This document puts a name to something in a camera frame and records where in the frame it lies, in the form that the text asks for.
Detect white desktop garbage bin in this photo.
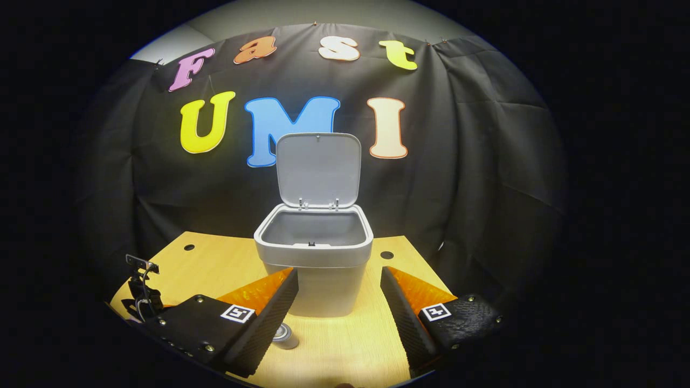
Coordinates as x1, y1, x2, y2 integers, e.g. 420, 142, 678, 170
253, 132, 374, 318

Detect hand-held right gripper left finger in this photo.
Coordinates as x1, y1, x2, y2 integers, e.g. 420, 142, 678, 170
129, 268, 300, 379

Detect black backdrop cloth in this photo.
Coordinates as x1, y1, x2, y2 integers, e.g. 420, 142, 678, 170
75, 23, 567, 302

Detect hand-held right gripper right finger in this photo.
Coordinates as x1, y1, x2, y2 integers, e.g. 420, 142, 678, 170
380, 266, 510, 378

